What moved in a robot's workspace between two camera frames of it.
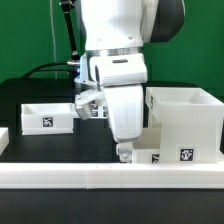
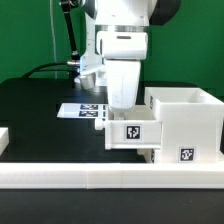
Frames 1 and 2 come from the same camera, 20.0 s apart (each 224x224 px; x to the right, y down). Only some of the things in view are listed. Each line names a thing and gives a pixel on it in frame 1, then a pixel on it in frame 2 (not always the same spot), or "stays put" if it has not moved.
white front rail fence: x=110 y=176 stays put
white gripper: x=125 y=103 → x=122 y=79
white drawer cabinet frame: x=191 y=124 stays put
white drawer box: x=47 y=118 → x=137 y=129
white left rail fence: x=4 y=139 stays put
